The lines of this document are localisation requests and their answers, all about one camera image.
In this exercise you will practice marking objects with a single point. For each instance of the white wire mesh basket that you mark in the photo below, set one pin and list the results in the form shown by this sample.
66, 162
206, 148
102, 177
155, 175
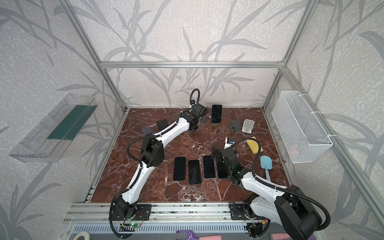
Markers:
302, 133

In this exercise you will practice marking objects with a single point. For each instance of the white-edged phone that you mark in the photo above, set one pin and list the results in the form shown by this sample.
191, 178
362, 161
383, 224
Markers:
209, 167

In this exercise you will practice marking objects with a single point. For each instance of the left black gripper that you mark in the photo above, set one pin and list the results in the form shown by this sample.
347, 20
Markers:
199, 119

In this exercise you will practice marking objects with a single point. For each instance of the white folding phone stand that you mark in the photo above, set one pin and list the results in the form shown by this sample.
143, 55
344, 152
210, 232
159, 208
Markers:
248, 126

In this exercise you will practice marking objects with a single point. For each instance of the white tape roll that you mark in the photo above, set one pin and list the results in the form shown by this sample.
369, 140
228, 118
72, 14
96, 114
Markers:
82, 236

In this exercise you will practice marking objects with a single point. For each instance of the clear acrylic wall shelf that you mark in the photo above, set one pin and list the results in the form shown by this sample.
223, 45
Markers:
47, 142

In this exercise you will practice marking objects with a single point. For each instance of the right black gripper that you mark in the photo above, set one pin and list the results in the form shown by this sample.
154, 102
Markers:
218, 156

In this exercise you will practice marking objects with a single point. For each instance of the black phone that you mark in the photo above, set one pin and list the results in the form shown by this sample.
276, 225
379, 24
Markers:
179, 169
194, 172

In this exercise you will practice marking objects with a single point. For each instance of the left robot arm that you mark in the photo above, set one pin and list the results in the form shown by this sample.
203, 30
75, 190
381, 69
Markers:
152, 155

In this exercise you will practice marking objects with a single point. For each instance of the purple plastic tool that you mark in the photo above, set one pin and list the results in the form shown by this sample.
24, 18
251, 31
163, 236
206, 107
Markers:
192, 236

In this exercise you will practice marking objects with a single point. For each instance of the yellow sponge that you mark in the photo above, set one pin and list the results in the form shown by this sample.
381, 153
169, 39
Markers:
254, 147

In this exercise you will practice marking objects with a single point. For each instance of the light blue sponge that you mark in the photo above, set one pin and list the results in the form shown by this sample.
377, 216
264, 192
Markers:
266, 164

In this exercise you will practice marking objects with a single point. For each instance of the black folding phone stand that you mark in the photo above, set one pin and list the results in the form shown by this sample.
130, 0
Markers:
162, 124

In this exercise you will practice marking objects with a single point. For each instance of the purple pink scoop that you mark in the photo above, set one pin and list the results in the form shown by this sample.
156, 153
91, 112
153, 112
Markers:
278, 236

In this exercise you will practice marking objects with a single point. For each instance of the teal phone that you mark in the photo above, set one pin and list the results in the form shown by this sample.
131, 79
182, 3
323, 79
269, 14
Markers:
222, 170

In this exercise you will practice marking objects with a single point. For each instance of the grey round phone stand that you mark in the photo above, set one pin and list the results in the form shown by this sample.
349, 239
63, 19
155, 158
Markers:
236, 126

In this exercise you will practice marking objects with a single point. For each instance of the dark phone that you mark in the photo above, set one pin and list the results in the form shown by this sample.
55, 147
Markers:
216, 117

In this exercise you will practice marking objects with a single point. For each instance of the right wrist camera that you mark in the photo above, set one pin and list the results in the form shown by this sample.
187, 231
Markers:
229, 142

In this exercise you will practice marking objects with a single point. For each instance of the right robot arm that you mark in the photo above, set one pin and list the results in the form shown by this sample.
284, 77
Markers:
298, 214

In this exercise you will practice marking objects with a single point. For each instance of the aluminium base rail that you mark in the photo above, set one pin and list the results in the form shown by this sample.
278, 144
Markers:
164, 218

